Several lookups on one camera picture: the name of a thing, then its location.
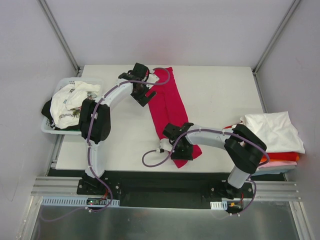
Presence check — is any white floral print t-shirt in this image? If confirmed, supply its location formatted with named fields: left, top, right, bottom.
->
left=50, top=80, right=102, bottom=129

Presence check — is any grey folded t-shirt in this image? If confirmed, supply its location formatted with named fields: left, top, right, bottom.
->
left=253, top=165, right=296, bottom=176

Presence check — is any black garment in basket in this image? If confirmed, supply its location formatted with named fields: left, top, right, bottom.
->
left=41, top=98, right=52, bottom=119

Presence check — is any white slotted cable duct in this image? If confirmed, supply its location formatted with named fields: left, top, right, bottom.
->
left=210, top=201, right=228, bottom=211
left=42, top=196, right=120, bottom=208

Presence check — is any white slotted cable duct right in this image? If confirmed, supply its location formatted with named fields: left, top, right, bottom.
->
left=210, top=201, right=228, bottom=211

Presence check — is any aluminium frame post left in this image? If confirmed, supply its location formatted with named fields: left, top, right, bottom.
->
left=37, top=0, right=82, bottom=77

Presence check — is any aluminium frame post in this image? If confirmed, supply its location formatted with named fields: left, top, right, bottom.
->
left=252, top=0, right=303, bottom=76
left=37, top=0, right=82, bottom=77

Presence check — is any pink folded t-shirt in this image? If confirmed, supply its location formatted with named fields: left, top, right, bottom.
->
left=258, top=161, right=297, bottom=169

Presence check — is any aluminium frame post right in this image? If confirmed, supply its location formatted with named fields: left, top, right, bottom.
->
left=252, top=0, right=303, bottom=76

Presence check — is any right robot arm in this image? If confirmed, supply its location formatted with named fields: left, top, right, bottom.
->
left=159, top=122, right=267, bottom=200

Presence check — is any aluminium front rail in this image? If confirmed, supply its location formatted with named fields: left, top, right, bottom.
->
left=31, top=176, right=302, bottom=202

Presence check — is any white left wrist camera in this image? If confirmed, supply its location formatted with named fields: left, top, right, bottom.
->
left=146, top=70, right=160, bottom=85

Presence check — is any magenta t-shirt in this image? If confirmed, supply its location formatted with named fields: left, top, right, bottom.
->
left=146, top=66, right=203, bottom=169

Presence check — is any white slotted cable duct left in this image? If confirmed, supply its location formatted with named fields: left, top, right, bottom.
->
left=42, top=196, right=120, bottom=208

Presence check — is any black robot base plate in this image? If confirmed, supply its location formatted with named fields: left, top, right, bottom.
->
left=76, top=171, right=254, bottom=209

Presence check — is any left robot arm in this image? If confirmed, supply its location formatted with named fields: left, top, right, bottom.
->
left=78, top=63, right=159, bottom=195

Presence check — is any red folded t-shirt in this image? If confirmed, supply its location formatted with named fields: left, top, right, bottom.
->
left=222, top=123, right=300, bottom=162

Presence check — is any white plastic laundry basket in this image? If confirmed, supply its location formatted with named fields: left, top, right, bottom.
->
left=40, top=77, right=104, bottom=135

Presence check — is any white folded t-shirt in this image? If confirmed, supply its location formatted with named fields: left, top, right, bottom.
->
left=240, top=111, right=305, bottom=154

